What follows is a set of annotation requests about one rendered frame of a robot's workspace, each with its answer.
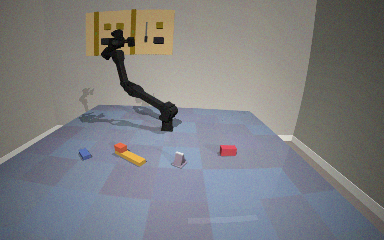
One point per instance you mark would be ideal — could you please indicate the red rectangular block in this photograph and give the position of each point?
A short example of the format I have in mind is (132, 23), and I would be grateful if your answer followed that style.
(226, 150)

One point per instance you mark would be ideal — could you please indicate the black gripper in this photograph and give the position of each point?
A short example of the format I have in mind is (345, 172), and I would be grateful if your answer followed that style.
(129, 40)

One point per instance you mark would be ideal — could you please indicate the blue rectangular block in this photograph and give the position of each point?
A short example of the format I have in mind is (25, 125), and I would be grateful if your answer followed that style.
(85, 154)

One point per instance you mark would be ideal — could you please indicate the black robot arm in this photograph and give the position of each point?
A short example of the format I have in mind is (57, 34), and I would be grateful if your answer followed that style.
(168, 110)

